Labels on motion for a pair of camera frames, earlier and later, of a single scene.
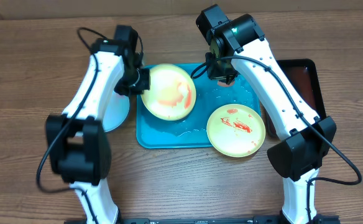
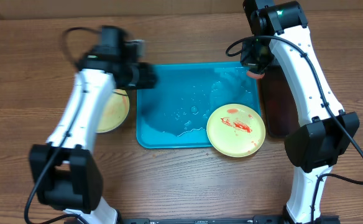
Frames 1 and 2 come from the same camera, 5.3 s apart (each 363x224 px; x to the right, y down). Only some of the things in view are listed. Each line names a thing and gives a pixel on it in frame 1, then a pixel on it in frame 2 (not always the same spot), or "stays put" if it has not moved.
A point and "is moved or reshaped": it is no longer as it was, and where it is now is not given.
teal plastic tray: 190,131 stays put
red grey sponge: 224,84 is moved or reshaped
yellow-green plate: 235,130 stays put
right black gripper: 220,73 → 254,62
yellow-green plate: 172,93 → 115,112
